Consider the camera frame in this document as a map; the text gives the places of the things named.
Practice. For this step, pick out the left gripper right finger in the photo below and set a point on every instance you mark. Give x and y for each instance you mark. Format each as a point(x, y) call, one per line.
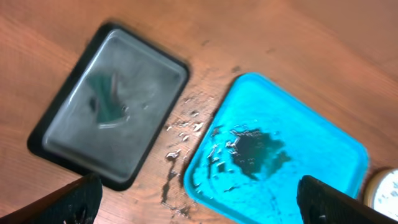
point(320, 203)

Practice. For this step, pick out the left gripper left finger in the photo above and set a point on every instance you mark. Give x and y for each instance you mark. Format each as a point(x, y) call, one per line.
point(77, 202)

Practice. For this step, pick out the light blue speckled plate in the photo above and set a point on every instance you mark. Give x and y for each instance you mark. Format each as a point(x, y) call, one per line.
point(380, 193)

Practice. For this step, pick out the dark cleaning sponge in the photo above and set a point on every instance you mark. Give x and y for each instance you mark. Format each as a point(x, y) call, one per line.
point(105, 102)

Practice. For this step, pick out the teal plastic serving tray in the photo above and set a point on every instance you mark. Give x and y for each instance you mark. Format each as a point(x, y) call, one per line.
point(261, 142)

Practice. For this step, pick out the black rectangular water tray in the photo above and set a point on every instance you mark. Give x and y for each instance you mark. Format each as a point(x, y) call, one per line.
point(150, 82)

